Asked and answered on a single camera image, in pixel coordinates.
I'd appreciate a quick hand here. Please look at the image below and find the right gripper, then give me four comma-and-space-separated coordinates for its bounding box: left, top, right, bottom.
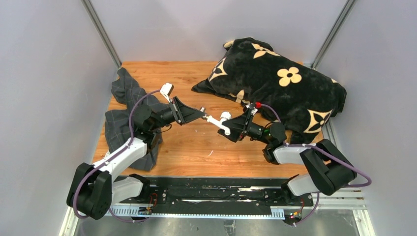
218, 108, 272, 146

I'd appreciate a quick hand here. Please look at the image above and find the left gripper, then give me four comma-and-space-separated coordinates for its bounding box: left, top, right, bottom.
149, 96, 205, 131

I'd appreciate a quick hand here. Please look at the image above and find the white plastic water faucet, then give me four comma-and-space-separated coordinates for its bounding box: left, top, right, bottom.
206, 112, 232, 136

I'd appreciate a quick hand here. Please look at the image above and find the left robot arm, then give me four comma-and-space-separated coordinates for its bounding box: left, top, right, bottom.
66, 97, 205, 220

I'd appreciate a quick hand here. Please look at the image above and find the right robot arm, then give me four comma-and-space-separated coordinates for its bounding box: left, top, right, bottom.
218, 108, 357, 205

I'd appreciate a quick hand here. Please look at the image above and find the grey checked cloth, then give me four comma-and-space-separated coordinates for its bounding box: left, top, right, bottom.
105, 67, 168, 154

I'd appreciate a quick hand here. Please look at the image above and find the black floral plush blanket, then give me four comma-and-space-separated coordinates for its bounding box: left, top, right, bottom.
192, 37, 347, 144

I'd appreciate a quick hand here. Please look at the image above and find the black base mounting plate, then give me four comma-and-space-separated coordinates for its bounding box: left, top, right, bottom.
110, 175, 336, 216

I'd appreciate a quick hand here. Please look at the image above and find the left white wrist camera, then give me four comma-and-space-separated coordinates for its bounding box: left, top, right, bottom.
159, 83, 174, 103

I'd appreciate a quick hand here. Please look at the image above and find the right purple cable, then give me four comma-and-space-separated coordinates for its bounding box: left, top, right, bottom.
254, 102, 373, 226

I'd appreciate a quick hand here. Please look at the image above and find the purple cable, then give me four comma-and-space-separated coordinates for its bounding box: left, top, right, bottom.
254, 102, 373, 226
72, 89, 162, 224

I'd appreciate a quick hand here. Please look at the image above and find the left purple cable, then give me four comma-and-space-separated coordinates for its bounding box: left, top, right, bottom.
72, 89, 162, 224

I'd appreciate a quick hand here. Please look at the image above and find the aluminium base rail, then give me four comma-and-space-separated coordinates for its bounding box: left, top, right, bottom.
66, 122, 363, 227

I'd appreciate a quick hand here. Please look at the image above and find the left aluminium frame post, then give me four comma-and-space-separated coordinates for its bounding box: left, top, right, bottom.
81, 0, 122, 68

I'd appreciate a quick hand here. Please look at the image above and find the aluminium frame post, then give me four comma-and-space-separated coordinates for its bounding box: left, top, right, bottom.
81, 0, 122, 68
310, 0, 356, 70

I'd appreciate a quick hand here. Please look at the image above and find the right aluminium frame post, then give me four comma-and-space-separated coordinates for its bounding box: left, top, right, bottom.
310, 0, 356, 70

